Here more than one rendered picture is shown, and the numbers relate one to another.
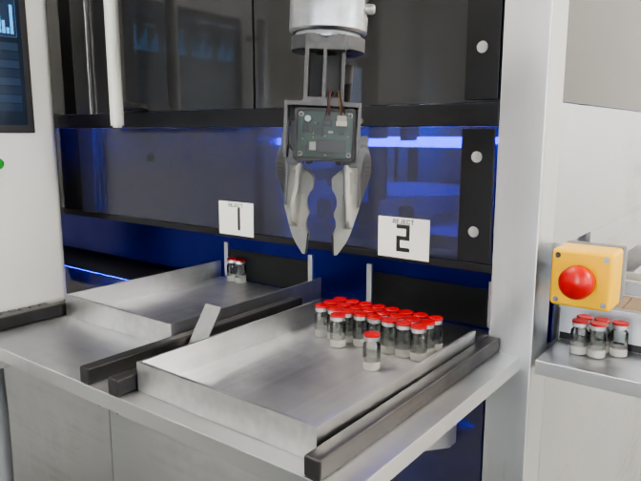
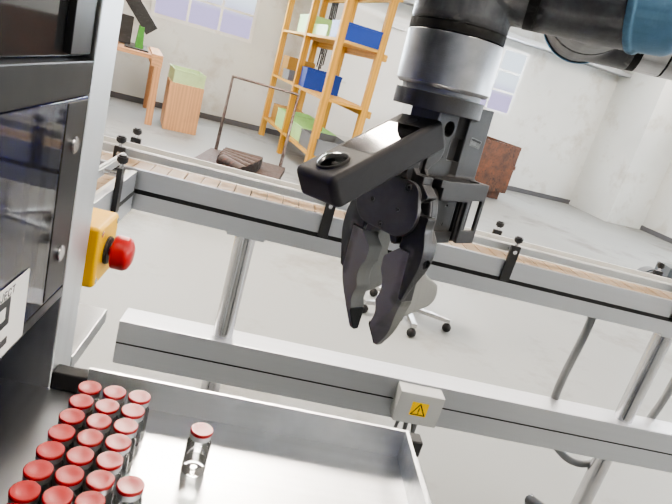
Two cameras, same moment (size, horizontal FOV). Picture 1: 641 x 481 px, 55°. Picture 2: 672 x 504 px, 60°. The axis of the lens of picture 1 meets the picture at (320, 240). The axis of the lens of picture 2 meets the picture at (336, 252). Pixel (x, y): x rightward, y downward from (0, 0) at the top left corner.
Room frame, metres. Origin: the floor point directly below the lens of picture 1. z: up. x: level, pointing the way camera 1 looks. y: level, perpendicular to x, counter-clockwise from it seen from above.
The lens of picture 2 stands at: (1.01, 0.30, 1.26)
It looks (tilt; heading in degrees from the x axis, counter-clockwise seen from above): 17 degrees down; 224
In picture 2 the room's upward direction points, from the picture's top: 16 degrees clockwise
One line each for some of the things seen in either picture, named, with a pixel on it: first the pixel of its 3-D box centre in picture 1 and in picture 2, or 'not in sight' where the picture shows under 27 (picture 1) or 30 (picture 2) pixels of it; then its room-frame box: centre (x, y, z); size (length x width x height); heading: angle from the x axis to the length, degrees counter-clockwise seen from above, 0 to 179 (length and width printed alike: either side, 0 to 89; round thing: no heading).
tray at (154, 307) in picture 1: (200, 295); not in sight; (1.03, 0.20, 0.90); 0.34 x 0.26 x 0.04; 143
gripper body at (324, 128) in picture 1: (325, 102); (426, 169); (0.62, 0.00, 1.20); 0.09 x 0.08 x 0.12; 177
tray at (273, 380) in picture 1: (318, 359); (240, 503); (0.73, 0.00, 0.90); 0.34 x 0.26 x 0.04; 142
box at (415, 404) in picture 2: not in sight; (416, 404); (-0.19, -0.42, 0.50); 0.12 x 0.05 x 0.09; 143
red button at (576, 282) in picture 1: (577, 282); (116, 252); (0.73, -0.31, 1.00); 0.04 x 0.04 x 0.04; 53
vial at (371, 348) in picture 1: (371, 352); (197, 451); (0.74, -0.06, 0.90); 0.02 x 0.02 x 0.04
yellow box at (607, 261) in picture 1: (588, 275); (76, 243); (0.76, -0.34, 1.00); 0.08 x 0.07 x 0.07; 143
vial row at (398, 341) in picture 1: (367, 330); (109, 472); (0.82, -0.06, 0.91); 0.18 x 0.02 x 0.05; 52
